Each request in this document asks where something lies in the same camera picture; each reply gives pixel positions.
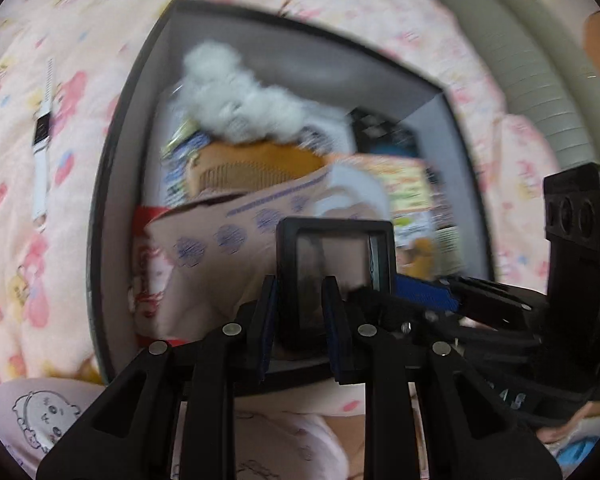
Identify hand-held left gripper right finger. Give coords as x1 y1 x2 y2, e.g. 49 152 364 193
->
321 274 563 480

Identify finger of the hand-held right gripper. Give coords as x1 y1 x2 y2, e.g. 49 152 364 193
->
350 285 548 363
394 273 549 322

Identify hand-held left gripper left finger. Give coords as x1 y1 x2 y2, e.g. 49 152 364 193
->
36 274 280 480

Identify black framed clear case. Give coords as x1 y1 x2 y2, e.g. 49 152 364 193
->
275 216 399 354

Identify pink patterned pouch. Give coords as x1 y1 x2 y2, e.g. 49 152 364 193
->
141 164 397 347

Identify dark box with grey inside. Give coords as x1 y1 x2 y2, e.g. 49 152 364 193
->
84 0 497 392

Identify person's right hand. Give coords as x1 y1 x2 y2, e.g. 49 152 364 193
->
534 394 600 445

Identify yellow and green packet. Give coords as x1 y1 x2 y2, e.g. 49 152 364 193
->
330 154 462 277

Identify red and white packet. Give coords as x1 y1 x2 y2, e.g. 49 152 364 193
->
129 204 182 347

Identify blue cloth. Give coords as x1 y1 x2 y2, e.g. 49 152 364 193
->
554 436 600 472

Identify blue snack packet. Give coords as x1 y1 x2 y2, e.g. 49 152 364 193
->
159 114 212 207

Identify pink printed blanket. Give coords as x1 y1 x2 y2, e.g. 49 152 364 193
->
0 0 563 397

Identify grey ribbed cushion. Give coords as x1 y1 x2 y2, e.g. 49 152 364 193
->
429 0 599 174

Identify white fluffy plush toy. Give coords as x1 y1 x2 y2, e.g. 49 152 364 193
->
180 41 352 144

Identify printed pink pajama pants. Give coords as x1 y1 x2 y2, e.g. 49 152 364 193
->
0 376 349 480

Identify white smartwatch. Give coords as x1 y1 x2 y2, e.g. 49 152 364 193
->
31 56 57 227

